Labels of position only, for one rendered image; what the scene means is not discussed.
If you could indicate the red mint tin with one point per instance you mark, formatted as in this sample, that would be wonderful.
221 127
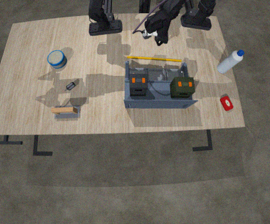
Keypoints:
226 103

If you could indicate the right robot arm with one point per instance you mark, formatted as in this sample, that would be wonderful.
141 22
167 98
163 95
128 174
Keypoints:
102 24

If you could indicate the white bottle with blue cap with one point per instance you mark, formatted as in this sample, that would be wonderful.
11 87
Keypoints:
234 58

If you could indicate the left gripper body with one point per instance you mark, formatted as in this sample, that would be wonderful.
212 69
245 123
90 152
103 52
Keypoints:
161 35

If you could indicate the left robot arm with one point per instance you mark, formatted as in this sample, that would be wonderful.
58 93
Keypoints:
170 9

